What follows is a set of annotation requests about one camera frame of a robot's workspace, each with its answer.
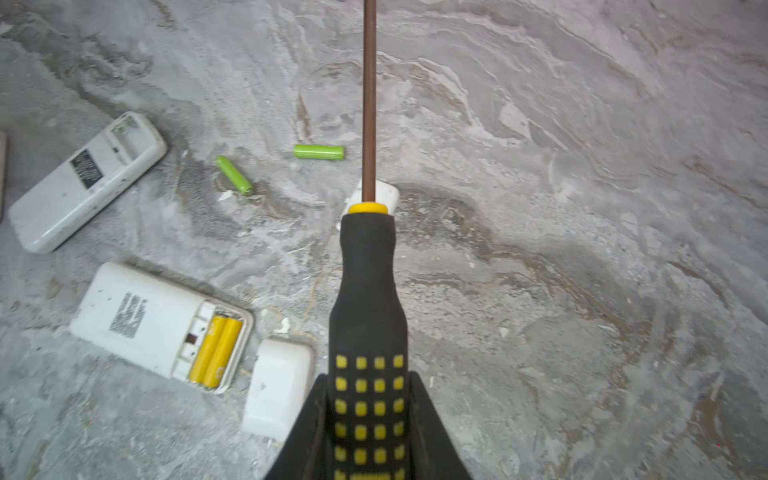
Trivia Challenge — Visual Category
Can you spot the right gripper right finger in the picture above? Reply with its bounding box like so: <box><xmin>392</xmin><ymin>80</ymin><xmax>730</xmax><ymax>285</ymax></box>
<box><xmin>408</xmin><ymin>372</ymin><xmax>471</xmax><ymax>480</ymax></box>

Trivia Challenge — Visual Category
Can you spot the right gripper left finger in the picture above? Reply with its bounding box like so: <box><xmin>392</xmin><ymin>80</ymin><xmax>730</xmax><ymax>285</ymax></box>
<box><xmin>264</xmin><ymin>374</ymin><xmax>328</xmax><ymax>480</ymax></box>

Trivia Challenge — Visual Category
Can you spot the black yellow screwdriver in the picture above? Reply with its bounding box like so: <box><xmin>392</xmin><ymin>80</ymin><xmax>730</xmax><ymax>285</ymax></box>
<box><xmin>327</xmin><ymin>1</ymin><xmax>410</xmax><ymax>479</ymax></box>

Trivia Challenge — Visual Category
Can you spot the white battery cover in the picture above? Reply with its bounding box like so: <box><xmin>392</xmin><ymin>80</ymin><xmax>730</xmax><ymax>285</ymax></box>
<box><xmin>336</xmin><ymin>180</ymin><xmax>400</xmax><ymax>231</ymax></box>
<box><xmin>242</xmin><ymin>338</ymin><xmax>315</xmax><ymax>442</ymax></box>

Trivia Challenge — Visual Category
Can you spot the yellow battery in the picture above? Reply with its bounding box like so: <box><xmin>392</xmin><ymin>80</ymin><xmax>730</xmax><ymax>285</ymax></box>
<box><xmin>202</xmin><ymin>317</ymin><xmax>243</xmax><ymax>389</ymax></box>
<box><xmin>188</xmin><ymin>316</ymin><xmax>222</xmax><ymax>386</ymax></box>

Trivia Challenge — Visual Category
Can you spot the white air conditioner remote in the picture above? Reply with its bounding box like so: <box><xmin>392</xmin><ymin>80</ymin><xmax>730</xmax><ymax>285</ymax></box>
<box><xmin>70</xmin><ymin>262</ymin><xmax>255</xmax><ymax>394</ymax></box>

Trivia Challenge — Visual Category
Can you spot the green battery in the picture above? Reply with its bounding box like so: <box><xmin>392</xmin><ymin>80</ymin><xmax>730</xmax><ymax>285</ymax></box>
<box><xmin>293</xmin><ymin>145</ymin><xmax>345</xmax><ymax>160</ymax></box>
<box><xmin>215</xmin><ymin>156</ymin><xmax>254</xmax><ymax>196</ymax></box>

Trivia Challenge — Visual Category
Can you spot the red white remote control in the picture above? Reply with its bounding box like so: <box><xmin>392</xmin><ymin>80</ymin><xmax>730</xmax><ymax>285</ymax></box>
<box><xmin>9</xmin><ymin>111</ymin><xmax>168</xmax><ymax>254</ymax></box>

